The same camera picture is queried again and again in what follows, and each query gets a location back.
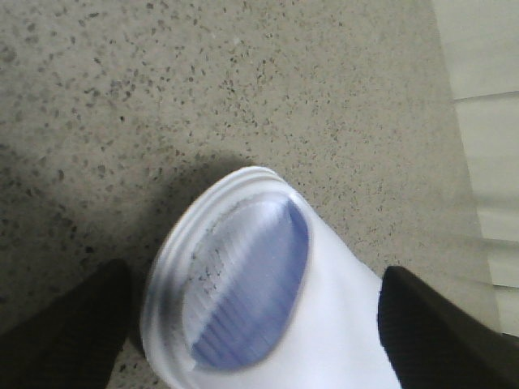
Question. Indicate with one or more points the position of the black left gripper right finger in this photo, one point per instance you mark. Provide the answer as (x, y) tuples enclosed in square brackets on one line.
[(431, 343)]

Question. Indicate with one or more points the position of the grey-white pleated curtain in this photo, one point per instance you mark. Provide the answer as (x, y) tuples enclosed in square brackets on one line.
[(480, 44)]

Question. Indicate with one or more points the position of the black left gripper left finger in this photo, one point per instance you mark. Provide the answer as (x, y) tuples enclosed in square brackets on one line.
[(74, 342)]

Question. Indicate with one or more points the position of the light blue slipper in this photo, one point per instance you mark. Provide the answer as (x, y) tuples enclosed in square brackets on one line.
[(252, 289)]

